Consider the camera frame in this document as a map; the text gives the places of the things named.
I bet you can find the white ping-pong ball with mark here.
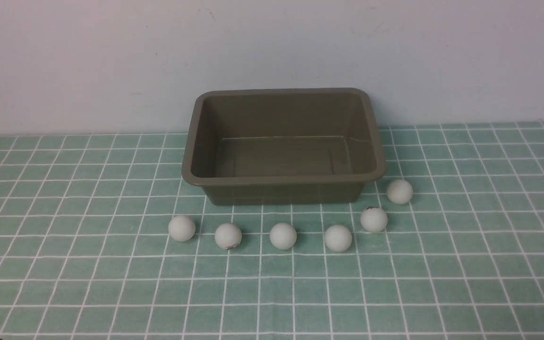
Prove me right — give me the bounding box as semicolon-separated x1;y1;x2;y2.
360;206;388;233

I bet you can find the green checkered tablecloth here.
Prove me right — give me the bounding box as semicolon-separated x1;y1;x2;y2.
0;122;544;340

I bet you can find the olive green plastic bin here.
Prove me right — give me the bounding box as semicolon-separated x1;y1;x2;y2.
182;88;387;206

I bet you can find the white ping-pong ball with logo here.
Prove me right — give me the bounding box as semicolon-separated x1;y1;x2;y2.
214;222;242;250

